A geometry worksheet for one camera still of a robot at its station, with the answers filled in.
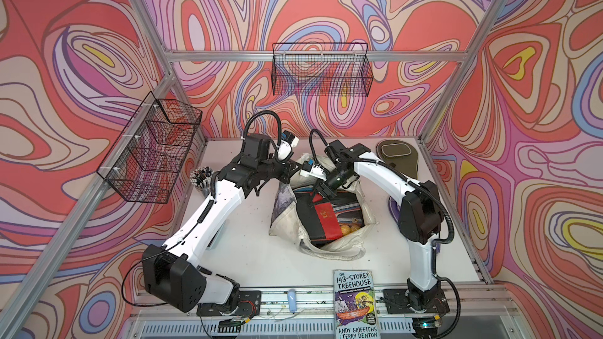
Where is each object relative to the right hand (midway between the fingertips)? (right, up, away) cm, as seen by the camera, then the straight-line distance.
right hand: (315, 205), depth 81 cm
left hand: (-4, +14, -7) cm, 16 cm away
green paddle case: (+42, +18, +29) cm, 54 cm away
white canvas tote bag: (-10, -2, -11) cm, 15 cm away
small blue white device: (-8, -27, -9) cm, 30 cm away
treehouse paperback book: (+12, -31, -12) cm, 35 cm away
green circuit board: (-27, -36, -9) cm, 46 cm away
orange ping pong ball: (+10, -7, -7) cm, 13 cm away
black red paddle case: (+2, -4, -6) cm, 7 cm away
